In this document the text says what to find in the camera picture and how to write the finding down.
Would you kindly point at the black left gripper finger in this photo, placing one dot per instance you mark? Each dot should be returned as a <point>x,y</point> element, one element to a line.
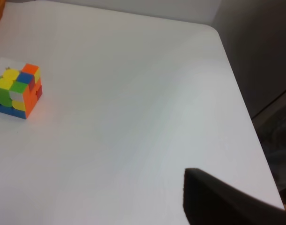
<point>209,201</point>

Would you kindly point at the multicoloured puzzle cube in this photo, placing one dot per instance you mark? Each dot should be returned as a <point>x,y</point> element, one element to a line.
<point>20,87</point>

